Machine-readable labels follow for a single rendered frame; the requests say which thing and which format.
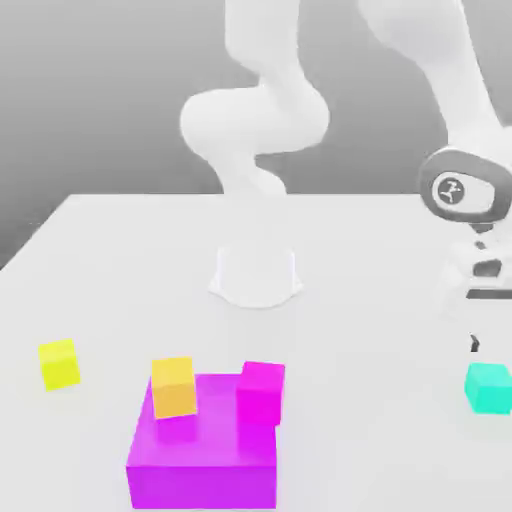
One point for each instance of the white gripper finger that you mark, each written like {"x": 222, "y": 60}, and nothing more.
{"x": 474, "y": 344}

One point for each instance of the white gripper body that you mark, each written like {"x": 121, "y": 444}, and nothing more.
{"x": 486, "y": 308}

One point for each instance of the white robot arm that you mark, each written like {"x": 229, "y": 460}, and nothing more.
{"x": 256, "y": 120}

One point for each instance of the small teal cube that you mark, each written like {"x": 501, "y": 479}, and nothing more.
{"x": 490, "y": 390}

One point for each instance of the small magenta cube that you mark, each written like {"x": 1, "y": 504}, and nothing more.
{"x": 260, "y": 394}

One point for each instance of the small orange cube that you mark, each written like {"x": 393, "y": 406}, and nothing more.
{"x": 174, "y": 390}

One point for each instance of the small yellow cube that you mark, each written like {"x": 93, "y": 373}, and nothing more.
{"x": 59, "y": 366}

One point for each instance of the large purple box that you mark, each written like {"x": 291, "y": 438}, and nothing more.
{"x": 204, "y": 468}

